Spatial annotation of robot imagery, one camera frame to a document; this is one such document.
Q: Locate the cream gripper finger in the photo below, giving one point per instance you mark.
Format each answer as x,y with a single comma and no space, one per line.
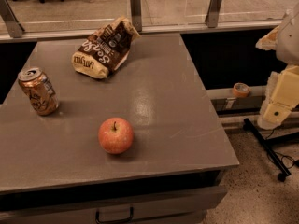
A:
285,96

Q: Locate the brown chip bag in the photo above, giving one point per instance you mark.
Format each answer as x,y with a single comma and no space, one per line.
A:
105,50

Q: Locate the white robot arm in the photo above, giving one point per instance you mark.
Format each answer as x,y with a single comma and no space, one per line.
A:
284,39

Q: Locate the red apple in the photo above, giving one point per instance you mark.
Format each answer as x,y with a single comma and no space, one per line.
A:
115,135

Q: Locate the orange tape roll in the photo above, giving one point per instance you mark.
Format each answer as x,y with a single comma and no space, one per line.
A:
241,90

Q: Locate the black stand with wheel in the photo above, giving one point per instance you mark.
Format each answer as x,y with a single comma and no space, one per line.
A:
268,143

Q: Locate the grey drawer front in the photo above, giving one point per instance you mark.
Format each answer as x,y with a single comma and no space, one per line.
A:
187,206

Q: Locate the orange soda can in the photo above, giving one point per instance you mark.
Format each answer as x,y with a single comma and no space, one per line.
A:
38,88

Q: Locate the right metal railing post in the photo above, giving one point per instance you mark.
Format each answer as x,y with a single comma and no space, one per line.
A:
213,12

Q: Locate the metal railing post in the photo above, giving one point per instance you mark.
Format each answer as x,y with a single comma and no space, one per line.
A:
213,12
14,28
136,14

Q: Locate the middle metal railing post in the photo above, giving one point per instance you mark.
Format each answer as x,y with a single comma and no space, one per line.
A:
136,14

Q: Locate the black drawer handle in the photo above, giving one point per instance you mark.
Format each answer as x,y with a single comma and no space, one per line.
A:
99,218

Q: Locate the left metal railing post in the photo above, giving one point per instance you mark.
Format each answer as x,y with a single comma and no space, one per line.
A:
14,28

